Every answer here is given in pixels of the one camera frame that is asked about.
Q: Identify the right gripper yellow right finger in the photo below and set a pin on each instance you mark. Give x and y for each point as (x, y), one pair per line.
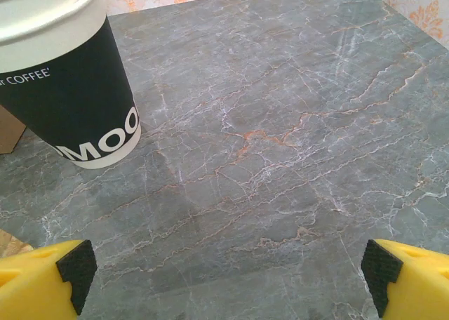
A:
(417, 285)

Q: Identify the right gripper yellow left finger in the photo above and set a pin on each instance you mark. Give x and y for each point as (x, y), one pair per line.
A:
(31, 285)

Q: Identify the cardboard napkin box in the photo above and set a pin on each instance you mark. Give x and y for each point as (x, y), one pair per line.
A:
(10, 130)

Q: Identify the black printed paper cup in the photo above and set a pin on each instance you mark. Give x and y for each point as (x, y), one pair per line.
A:
(70, 95)

